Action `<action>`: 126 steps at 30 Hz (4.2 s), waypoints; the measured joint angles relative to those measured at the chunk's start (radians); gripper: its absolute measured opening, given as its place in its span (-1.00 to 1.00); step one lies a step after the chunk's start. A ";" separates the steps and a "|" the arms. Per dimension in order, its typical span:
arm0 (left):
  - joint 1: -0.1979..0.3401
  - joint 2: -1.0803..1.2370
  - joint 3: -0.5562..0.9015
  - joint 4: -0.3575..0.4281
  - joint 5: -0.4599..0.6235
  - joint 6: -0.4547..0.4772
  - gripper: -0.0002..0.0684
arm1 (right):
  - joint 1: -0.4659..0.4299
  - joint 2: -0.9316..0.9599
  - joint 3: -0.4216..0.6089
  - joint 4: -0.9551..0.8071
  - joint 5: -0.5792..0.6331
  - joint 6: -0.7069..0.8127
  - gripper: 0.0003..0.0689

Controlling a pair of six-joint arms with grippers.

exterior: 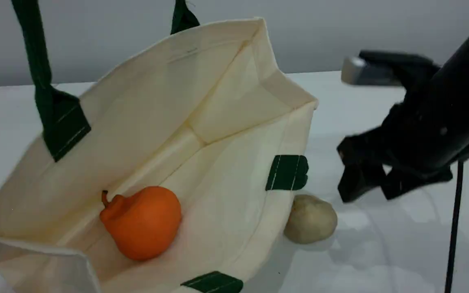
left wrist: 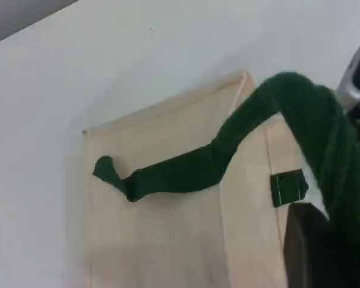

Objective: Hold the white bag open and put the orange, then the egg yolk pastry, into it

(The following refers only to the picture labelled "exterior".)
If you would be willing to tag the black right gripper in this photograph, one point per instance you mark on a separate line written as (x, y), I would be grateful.
(381, 146)

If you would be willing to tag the beige potato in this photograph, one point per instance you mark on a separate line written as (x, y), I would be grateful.
(314, 221)

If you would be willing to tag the orange fruit with stem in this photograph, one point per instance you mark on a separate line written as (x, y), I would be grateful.
(145, 224)

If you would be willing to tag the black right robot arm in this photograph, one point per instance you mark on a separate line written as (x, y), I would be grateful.
(462, 81)

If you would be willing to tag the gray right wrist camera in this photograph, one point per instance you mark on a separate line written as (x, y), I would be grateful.
(369, 73)

